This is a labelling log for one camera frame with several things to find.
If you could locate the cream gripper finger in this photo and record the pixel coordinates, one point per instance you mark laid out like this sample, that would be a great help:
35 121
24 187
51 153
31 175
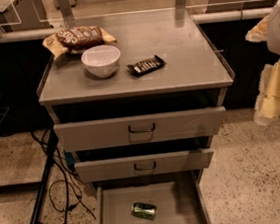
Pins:
258 33
267 108

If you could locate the green soda can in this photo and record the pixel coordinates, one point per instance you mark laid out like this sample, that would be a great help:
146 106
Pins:
144 210

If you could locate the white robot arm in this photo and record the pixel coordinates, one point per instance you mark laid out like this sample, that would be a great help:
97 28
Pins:
273 30

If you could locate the top grey drawer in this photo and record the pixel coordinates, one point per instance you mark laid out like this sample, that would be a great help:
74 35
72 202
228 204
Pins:
114 132

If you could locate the middle grey drawer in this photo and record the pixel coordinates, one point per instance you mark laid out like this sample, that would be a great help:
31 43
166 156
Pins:
139 166

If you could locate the grey metal drawer cabinet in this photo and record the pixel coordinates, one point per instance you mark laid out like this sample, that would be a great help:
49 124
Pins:
195 77

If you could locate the bottom grey open drawer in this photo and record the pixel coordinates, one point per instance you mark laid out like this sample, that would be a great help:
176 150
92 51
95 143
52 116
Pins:
177 202

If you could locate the black candy bar wrapper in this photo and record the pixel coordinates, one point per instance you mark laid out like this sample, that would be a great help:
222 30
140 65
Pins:
146 66

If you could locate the white ceramic bowl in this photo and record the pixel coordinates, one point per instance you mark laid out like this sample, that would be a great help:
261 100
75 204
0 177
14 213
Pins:
101 60

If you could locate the brown chip bag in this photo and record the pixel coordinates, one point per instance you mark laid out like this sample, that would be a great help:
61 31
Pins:
76 40

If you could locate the black stand leg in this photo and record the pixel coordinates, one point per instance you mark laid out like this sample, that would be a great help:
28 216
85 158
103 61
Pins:
48 148

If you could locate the white horizontal rail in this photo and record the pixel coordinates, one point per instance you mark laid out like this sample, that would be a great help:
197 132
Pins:
199 18

